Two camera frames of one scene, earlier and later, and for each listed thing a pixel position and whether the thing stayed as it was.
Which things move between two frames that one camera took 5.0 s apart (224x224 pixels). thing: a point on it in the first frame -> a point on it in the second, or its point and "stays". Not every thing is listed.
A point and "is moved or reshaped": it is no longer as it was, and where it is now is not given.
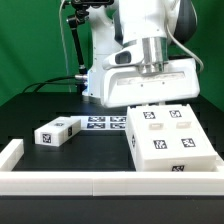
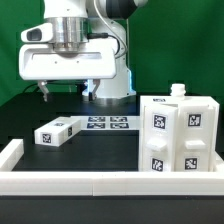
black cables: x=39 y=88 stays
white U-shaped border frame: x=104 y=183 stays
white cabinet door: x=156 y=128 is moved or reshaped
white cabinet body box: x=168 y=138 is moved or reshaped
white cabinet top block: x=57 y=132 stays
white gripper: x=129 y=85 -> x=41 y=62
